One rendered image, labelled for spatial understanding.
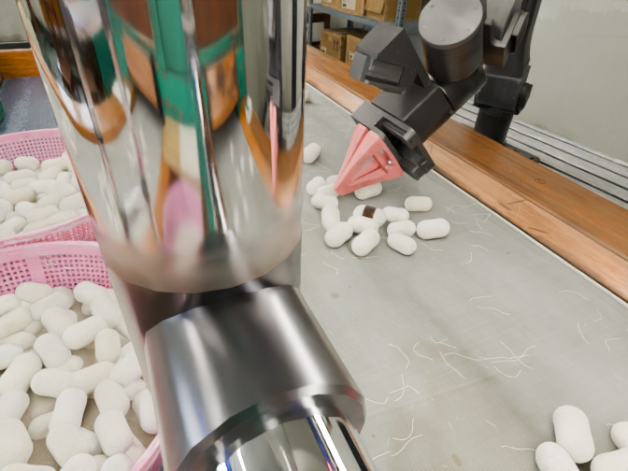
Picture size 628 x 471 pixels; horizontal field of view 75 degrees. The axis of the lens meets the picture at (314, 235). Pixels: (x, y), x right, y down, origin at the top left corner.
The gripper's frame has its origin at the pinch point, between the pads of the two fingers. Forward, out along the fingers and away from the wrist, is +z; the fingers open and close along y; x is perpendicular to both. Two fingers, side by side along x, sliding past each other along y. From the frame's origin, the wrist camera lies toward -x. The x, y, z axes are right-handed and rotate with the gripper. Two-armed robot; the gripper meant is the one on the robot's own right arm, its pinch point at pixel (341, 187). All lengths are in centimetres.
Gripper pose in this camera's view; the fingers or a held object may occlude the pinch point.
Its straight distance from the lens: 48.8
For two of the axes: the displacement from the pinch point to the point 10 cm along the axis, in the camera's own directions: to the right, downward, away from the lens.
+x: 5.6, 4.8, 6.7
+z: -7.2, 6.8, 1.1
